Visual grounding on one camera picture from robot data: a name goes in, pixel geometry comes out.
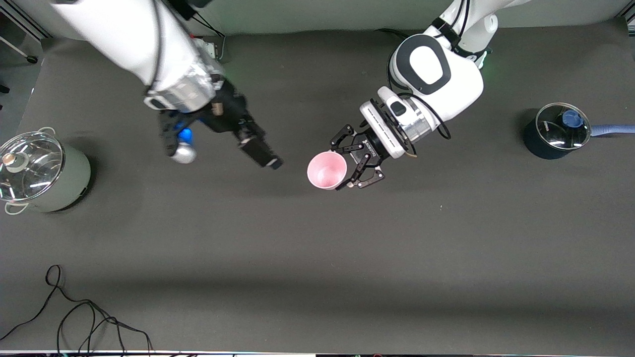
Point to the aluminium frame rail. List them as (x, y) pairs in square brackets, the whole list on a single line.
[(30, 22)]

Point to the pink plastic cup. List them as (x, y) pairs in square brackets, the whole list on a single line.
[(325, 171)]

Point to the glass lid with steel knob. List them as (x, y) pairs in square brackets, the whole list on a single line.
[(34, 168)]

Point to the glass lid with blue knob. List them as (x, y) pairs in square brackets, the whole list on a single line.
[(555, 134)]

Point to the sage green cooking pot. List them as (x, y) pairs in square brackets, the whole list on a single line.
[(69, 183)]

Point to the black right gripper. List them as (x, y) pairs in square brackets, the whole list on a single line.
[(229, 113)]

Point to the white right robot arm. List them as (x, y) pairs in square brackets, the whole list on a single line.
[(124, 34)]

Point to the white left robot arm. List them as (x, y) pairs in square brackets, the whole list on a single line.
[(461, 84)]

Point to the dark blue saucepan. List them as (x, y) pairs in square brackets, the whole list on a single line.
[(538, 146)]

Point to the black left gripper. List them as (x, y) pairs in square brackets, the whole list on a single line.
[(371, 146)]

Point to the stand leg with black wheel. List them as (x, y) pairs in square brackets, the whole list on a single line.
[(31, 59)]

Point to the dark grey table mat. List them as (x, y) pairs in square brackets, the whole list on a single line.
[(317, 238)]

